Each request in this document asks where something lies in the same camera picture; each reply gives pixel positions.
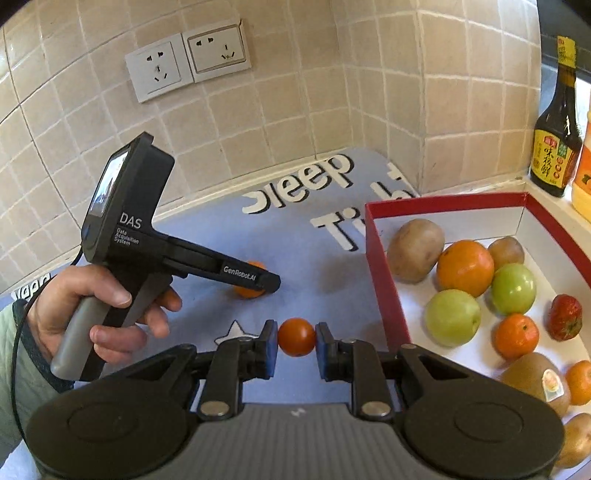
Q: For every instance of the blue printed mat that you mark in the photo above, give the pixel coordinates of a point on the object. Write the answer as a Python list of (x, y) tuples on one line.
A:
[(323, 286)]

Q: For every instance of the person's left hand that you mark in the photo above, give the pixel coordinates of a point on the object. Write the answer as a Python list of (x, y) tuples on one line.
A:
[(64, 290)]

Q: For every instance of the small reddish orange fruit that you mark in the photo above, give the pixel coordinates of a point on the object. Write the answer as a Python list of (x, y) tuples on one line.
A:
[(297, 337)]

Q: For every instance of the large orange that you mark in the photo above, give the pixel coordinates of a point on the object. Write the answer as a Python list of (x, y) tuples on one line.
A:
[(465, 267)]

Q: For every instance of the orange plastic bottle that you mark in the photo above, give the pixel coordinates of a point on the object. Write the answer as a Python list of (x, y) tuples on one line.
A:
[(582, 180)]

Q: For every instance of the brown kiwi with sticker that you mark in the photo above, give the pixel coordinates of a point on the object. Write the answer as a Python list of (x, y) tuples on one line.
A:
[(531, 381)]

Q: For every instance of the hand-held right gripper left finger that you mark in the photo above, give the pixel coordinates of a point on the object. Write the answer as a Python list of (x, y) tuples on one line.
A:
[(271, 348)]

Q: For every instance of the red strawberry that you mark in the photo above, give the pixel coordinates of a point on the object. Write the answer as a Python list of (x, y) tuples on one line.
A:
[(565, 318)]

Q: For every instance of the red cardboard box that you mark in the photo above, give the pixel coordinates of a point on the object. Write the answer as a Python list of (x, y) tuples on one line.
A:
[(383, 286)]

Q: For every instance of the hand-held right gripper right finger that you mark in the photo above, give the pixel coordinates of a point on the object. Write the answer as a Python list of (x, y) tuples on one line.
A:
[(322, 350)]

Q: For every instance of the large brown kiwi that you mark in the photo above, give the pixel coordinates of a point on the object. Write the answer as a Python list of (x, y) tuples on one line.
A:
[(415, 251)]

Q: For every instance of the yellow-green apple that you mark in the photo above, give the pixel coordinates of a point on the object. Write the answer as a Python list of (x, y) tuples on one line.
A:
[(452, 318)]

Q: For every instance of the dark soy sauce bottle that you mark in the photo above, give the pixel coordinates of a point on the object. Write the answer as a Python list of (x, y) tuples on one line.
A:
[(556, 138)]

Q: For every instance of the bright green apple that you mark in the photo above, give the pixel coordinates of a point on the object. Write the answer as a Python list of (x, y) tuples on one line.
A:
[(513, 288)]

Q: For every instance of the person's left forearm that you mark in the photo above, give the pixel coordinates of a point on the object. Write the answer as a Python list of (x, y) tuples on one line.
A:
[(32, 397)]

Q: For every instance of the orange mandarin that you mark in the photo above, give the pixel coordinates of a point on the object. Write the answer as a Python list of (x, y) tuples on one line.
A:
[(247, 291), (581, 383), (516, 337)]

